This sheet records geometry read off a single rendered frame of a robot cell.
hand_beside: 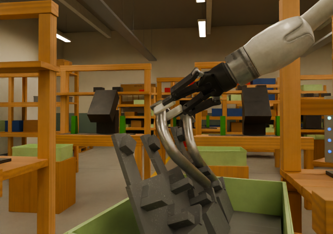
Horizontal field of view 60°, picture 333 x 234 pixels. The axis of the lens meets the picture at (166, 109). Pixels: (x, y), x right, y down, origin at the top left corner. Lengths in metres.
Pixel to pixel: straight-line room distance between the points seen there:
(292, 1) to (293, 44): 1.08
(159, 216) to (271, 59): 0.45
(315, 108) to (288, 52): 1.11
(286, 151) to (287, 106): 0.25
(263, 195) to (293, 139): 0.68
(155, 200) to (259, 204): 0.55
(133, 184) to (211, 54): 10.95
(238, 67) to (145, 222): 0.42
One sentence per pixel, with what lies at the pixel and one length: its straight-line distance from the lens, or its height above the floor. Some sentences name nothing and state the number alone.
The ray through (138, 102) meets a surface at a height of 1.65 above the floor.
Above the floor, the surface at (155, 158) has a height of 1.07.
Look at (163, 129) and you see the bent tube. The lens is 0.77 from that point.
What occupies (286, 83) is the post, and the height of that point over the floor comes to 1.36.
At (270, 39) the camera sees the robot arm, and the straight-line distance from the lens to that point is 0.74.
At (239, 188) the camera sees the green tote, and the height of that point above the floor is 0.93.
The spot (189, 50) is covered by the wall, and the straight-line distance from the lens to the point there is 11.56.
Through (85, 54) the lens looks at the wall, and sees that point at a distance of 12.56.
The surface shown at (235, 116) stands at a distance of 8.24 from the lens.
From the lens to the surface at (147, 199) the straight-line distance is 0.65.
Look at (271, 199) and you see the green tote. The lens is 1.09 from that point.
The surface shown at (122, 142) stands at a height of 1.13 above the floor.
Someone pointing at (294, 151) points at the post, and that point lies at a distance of 1.72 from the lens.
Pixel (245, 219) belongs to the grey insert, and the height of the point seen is 0.85.
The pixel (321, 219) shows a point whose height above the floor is 0.82.
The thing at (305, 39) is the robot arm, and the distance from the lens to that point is 0.75.
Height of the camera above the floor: 1.19
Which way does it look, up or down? 1 degrees up
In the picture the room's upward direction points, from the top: straight up
